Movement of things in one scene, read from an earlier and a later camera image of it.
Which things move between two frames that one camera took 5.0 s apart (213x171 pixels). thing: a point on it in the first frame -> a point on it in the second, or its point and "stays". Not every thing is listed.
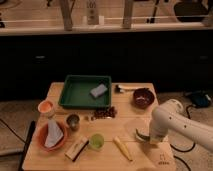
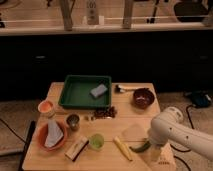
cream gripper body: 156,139 -> 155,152
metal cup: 73,120 stays
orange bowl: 41,135 stays
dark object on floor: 201,99 stays
